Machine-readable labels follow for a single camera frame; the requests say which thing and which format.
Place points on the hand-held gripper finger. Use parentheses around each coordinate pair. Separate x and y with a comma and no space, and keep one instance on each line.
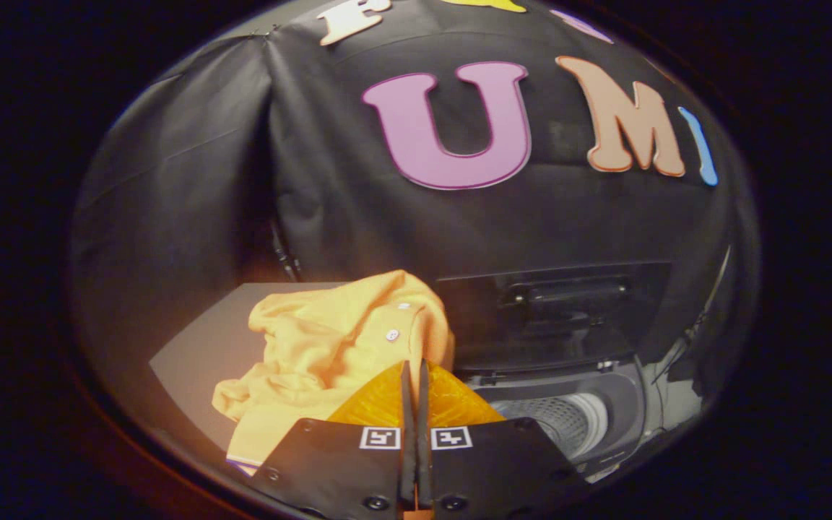
(423,448)
(407,448)

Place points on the orange shirt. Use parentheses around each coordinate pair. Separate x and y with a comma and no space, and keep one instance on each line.
(315,347)

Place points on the dark washing machine lid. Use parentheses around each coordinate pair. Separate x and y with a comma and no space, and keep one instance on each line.
(568,318)

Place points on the black and beige cabinet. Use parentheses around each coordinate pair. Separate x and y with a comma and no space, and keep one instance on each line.
(196,354)

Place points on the black light stand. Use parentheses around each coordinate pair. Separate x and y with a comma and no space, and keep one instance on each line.
(679,361)

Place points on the black backdrop cloth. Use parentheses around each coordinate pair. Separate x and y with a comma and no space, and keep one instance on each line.
(170,180)

